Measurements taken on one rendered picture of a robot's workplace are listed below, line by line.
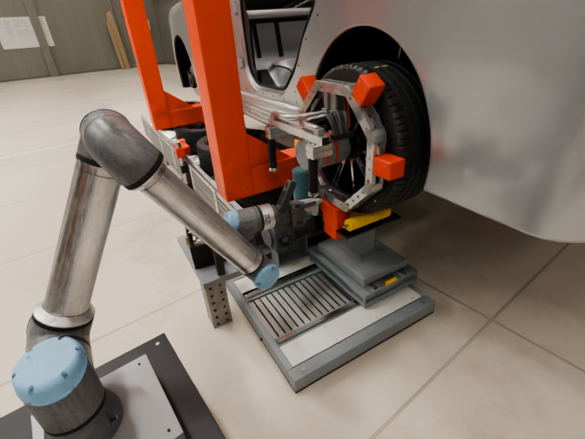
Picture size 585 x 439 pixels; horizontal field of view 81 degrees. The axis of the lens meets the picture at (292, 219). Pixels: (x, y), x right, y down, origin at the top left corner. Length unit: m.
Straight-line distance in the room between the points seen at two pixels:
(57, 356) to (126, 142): 0.55
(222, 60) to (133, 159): 1.00
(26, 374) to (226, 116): 1.25
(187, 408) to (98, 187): 0.73
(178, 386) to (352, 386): 0.71
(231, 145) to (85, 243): 0.98
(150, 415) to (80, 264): 0.47
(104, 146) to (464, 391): 1.54
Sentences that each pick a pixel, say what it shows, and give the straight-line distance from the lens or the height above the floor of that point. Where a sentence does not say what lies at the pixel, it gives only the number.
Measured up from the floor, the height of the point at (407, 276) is 0.16.
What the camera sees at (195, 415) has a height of 0.30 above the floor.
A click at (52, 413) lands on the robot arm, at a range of 1.08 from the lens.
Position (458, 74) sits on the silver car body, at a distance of 1.25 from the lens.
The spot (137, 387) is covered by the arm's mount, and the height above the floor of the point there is 0.40.
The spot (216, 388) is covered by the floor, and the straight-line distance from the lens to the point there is 1.67.
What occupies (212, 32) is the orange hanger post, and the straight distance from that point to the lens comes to 1.71.
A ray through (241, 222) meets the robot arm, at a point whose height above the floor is 0.78.
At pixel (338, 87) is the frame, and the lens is 1.45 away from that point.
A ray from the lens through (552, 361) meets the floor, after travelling 1.96.
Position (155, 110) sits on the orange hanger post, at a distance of 3.63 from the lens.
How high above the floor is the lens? 1.33
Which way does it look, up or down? 29 degrees down
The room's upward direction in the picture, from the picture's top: 4 degrees counter-clockwise
